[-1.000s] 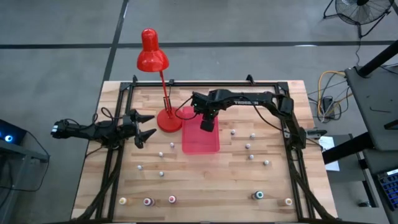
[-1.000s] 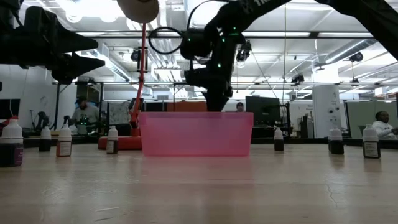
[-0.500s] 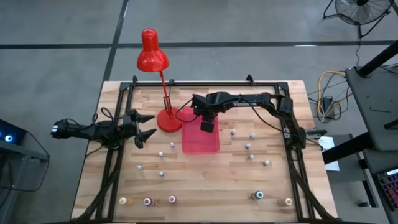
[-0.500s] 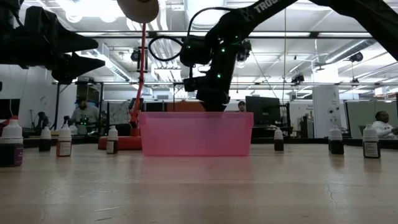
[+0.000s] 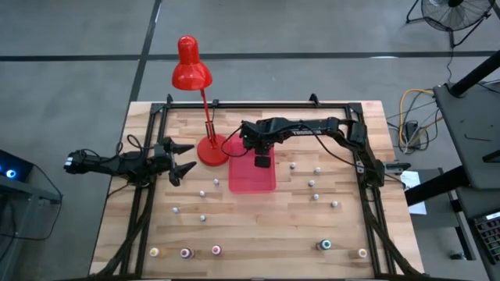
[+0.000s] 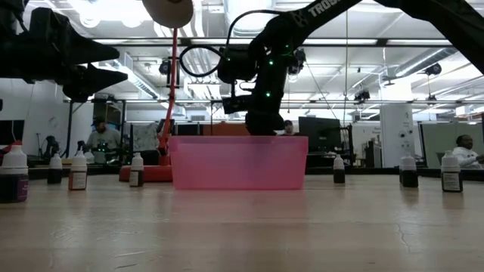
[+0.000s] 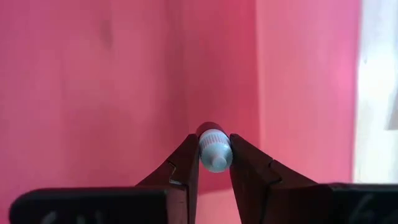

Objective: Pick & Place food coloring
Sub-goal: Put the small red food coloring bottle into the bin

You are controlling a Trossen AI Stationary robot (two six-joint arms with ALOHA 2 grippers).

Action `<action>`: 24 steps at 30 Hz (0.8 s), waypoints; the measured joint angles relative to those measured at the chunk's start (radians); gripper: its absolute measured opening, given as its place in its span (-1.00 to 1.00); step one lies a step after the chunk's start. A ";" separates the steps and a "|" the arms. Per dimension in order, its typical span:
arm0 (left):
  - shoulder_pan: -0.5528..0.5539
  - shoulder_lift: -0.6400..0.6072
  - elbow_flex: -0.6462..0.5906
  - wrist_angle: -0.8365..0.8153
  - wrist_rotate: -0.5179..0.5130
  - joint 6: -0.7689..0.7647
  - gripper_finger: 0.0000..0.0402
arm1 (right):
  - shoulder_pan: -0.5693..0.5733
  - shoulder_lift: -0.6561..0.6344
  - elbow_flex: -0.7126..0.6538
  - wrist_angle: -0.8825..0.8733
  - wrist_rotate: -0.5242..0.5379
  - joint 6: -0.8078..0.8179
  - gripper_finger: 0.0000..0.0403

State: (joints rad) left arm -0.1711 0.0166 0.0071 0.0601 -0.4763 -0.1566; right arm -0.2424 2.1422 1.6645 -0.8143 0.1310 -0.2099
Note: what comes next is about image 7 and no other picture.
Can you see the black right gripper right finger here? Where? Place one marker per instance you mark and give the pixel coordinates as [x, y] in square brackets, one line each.
[264, 193]

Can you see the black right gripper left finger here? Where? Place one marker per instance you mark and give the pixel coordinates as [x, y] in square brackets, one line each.
[174, 193]

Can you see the small white-capped colouring bottle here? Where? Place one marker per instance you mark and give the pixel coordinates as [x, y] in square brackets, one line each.
[216, 149]

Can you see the pink translucent plastic bin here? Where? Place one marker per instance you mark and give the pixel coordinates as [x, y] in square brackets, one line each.
[93, 93]

